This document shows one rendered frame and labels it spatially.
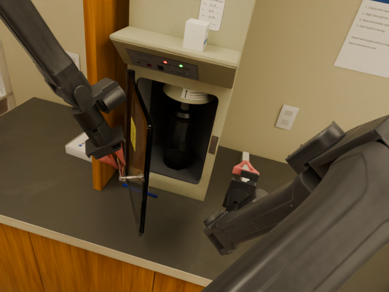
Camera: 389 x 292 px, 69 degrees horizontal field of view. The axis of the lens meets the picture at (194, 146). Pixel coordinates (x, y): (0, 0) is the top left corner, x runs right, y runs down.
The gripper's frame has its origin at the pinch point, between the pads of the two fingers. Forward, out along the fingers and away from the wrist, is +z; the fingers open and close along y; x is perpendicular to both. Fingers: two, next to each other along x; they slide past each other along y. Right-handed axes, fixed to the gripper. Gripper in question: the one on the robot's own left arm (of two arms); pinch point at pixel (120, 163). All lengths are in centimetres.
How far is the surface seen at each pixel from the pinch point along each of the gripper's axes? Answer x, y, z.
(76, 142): -42.7, 21.0, 13.8
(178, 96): -14.9, -23.0, -3.1
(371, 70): -17, -97, 21
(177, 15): -14.5, -30.2, -25.6
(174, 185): -12.0, -9.4, 29.4
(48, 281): -9, 52, 47
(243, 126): -38, -49, 39
